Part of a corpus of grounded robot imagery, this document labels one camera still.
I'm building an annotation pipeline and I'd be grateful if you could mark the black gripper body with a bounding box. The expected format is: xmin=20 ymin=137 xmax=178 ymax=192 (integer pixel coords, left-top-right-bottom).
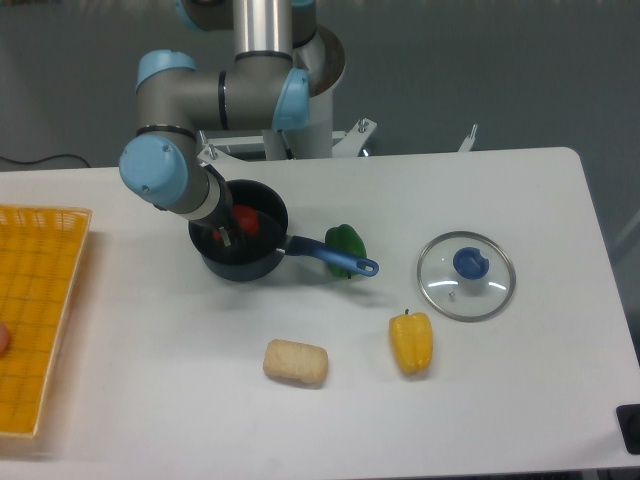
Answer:
xmin=205 ymin=165 xmax=239 ymax=234

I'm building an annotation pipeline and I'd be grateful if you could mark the red bell pepper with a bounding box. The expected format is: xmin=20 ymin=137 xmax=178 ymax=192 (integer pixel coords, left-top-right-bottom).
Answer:
xmin=232 ymin=204 xmax=260 ymax=237

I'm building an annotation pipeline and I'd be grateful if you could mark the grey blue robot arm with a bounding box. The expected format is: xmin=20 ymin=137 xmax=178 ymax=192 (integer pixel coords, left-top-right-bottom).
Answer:
xmin=119 ymin=1 xmax=316 ymax=247

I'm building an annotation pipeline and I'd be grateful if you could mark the green bell pepper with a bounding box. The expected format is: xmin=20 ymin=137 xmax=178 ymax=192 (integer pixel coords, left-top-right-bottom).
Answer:
xmin=324 ymin=224 xmax=367 ymax=279

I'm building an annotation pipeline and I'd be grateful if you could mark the yellow bell pepper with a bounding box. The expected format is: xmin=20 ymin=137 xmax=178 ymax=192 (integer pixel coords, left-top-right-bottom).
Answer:
xmin=388 ymin=309 xmax=434 ymax=376

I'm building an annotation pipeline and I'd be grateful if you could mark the glass pot lid blue knob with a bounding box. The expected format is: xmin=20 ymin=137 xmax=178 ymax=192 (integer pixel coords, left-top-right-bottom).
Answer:
xmin=416 ymin=231 xmax=516 ymax=323

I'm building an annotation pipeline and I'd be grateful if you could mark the dark blue saucepan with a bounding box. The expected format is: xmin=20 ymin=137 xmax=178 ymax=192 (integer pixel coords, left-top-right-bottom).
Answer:
xmin=189 ymin=180 xmax=379 ymax=282

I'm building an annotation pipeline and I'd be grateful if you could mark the beige bread loaf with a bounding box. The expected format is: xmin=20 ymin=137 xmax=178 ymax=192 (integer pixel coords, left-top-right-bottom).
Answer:
xmin=263 ymin=339 xmax=329 ymax=385

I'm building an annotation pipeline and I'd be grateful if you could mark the yellow woven basket tray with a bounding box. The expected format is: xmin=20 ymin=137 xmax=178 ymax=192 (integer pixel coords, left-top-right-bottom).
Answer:
xmin=1 ymin=204 xmax=92 ymax=438

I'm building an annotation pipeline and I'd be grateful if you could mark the black object at table corner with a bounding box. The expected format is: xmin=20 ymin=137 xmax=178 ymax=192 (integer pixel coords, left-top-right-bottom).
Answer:
xmin=616 ymin=404 xmax=640 ymax=455

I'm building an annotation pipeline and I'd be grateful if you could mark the black floor cable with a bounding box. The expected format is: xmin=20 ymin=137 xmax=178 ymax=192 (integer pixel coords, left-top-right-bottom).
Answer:
xmin=0 ymin=153 xmax=92 ymax=168

